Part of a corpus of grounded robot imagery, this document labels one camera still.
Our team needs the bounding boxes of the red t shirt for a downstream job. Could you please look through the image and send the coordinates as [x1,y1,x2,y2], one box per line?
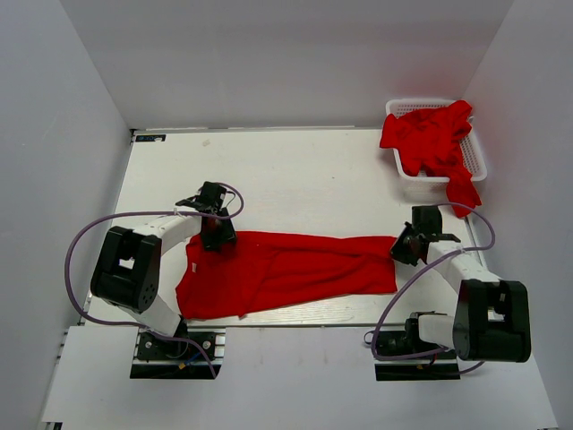
[175,231,398,320]

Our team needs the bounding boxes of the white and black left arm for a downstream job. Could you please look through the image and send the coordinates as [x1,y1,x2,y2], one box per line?
[90,181,244,357]

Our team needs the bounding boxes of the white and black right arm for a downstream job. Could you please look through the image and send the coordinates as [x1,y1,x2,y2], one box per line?
[390,205,532,363]

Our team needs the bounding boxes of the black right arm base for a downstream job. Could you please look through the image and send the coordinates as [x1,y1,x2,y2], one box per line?
[374,331,460,382]

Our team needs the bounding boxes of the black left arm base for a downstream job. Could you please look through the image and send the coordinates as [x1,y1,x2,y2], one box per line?
[130,329,226,381]

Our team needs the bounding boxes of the red t shirts in basket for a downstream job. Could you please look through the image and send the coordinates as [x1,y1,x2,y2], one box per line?
[380,100,482,218]

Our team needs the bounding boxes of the white plastic basket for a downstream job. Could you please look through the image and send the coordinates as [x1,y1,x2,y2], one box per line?
[385,98,487,186]

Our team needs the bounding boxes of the blue label sticker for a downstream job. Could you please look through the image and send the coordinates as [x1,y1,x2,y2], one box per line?
[134,134,167,142]

